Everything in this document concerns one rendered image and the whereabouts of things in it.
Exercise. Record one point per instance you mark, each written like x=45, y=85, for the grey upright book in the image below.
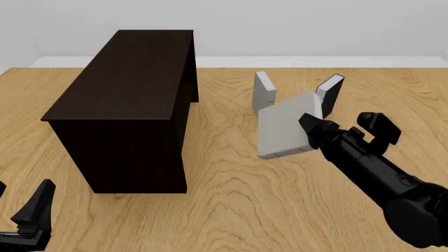
x=262, y=94

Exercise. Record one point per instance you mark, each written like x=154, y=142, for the black book with white pages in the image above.
x=332, y=97

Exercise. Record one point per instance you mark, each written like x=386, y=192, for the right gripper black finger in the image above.
x=314, y=123

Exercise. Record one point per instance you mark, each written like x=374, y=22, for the dark wooden cabinet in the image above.
x=119, y=105

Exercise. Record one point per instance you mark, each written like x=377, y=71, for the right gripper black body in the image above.
x=330, y=136

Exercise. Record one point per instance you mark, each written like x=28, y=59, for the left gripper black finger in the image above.
x=2, y=188
x=36, y=204

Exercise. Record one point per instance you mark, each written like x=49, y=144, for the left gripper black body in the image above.
x=24, y=237

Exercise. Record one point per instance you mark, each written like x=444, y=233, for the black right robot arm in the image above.
x=392, y=189

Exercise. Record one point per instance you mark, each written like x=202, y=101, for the pale grey book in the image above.
x=280, y=131

